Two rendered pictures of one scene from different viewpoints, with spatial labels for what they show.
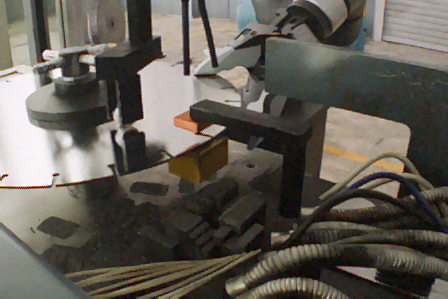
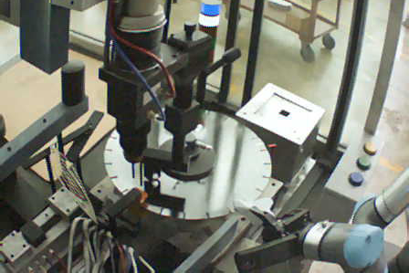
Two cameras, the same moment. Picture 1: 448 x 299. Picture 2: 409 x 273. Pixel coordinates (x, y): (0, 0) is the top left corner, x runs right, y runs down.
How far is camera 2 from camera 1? 0.86 m
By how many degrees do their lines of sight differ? 71
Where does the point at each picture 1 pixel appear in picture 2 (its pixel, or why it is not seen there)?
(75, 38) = (370, 122)
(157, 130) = (146, 188)
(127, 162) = (118, 181)
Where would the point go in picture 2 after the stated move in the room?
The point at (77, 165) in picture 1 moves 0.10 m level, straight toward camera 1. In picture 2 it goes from (117, 168) to (74, 175)
